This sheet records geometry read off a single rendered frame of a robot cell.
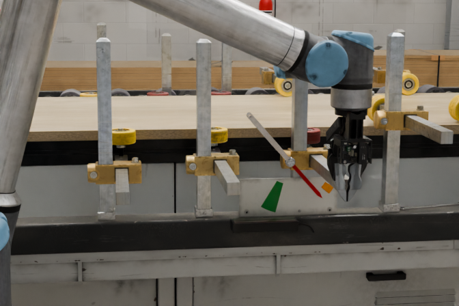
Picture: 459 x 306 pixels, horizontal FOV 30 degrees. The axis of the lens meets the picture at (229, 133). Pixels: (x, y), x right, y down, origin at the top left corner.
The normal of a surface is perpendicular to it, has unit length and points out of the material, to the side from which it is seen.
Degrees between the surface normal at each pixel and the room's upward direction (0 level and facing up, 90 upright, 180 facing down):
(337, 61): 92
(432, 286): 90
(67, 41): 90
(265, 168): 90
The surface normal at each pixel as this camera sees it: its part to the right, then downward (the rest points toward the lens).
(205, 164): 0.13, 0.17
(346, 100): -0.39, 0.15
